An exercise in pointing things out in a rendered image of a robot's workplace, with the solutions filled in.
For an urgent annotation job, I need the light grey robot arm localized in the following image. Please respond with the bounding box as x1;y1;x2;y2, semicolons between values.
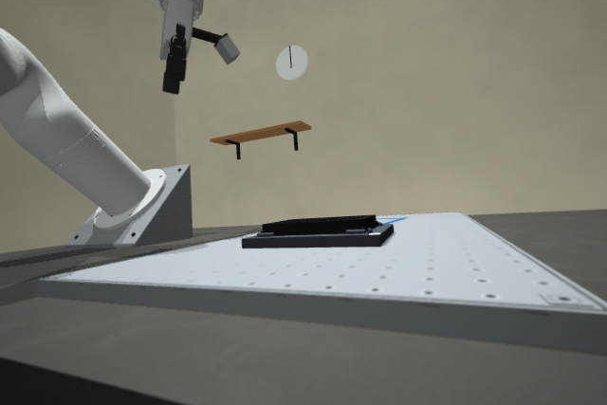
0;28;240;230

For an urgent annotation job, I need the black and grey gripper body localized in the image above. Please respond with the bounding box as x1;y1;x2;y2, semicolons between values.
159;0;200;61

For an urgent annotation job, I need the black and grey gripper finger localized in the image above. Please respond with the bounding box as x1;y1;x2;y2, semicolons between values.
166;24;187;82
162;71;180;95

